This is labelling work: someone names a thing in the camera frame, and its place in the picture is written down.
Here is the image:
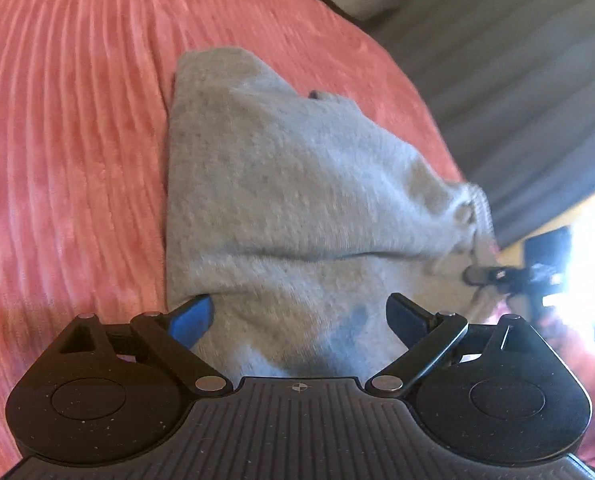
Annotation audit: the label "grey sweatpants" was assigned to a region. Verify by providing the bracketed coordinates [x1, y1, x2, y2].
[166, 48, 501, 380]

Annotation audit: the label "grey curtain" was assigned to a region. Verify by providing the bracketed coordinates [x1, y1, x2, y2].
[372, 0, 595, 246]

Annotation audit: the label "pink ribbed bedspread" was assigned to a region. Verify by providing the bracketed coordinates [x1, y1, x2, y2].
[0, 0, 595, 480]

